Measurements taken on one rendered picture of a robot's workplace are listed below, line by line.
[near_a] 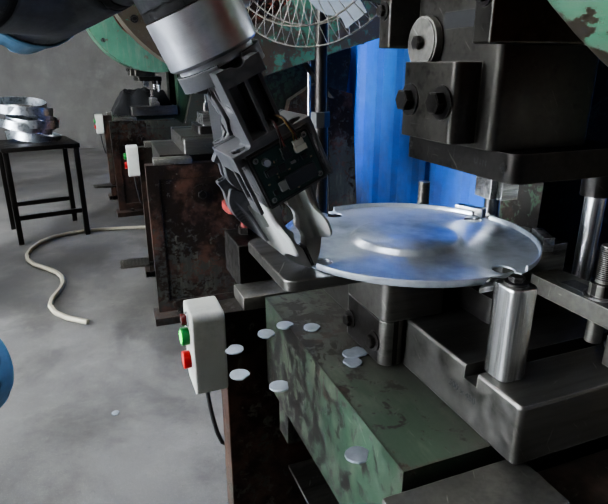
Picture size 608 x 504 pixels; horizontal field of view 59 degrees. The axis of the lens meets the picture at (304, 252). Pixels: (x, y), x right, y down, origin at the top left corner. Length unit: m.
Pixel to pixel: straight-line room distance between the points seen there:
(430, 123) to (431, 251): 0.14
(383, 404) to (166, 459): 1.03
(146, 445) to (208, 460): 0.19
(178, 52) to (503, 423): 0.40
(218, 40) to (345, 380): 0.37
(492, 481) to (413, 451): 0.07
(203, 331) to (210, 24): 0.50
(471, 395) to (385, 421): 0.09
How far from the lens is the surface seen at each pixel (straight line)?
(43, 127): 3.42
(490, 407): 0.53
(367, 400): 0.58
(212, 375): 0.85
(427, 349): 0.59
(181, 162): 2.08
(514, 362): 0.52
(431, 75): 0.61
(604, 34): 0.31
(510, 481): 0.52
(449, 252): 0.59
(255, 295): 0.82
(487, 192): 0.67
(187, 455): 1.55
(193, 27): 0.42
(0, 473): 1.65
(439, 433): 0.55
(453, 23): 0.63
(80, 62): 7.11
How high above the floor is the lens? 0.97
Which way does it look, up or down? 19 degrees down
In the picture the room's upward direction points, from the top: straight up
